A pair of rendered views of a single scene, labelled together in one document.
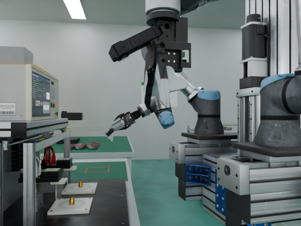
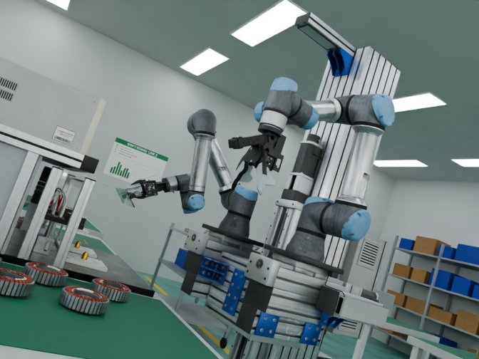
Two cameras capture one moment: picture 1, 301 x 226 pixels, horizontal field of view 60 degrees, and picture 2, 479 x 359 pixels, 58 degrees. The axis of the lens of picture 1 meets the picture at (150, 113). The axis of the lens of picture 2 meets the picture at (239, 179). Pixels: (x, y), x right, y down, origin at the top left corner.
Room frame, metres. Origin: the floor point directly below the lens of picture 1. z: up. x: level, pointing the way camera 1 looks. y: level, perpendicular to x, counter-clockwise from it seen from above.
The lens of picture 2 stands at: (-0.58, 0.40, 1.03)
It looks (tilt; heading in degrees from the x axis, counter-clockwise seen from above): 7 degrees up; 342
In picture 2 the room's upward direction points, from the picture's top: 19 degrees clockwise
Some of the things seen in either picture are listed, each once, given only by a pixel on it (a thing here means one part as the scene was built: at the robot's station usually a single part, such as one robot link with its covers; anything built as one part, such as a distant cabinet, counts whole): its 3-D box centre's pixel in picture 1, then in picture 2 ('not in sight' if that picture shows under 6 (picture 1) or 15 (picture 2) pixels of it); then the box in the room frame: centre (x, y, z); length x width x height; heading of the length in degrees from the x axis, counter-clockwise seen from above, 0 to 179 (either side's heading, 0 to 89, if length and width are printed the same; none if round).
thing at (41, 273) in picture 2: not in sight; (45, 273); (0.69, 0.41, 0.77); 0.11 x 0.11 x 0.04
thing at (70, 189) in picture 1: (80, 188); (75, 248); (1.28, 0.34, 0.78); 0.15 x 0.15 x 0.01; 7
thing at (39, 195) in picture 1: (33, 202); (43, 243); (1.02, 0.46, 0.80); 0.08 x 0.05 x 0.06; 7
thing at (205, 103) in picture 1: (208, 102); (243, 200); (1.37, -0.31, 1.20); 0.13 x 0.12 x 0.14; 179
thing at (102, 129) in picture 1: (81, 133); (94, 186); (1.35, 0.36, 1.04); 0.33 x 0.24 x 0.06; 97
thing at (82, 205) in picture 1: (71, 205); (83, 260); (1.04, 0.31, 0.78); 0.15 x 0.15 x 0.01; 7
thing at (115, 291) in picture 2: not in sight; (110, 290); (0.71, 0.23, 0.77); 0.11 x 0.11 x 0.04
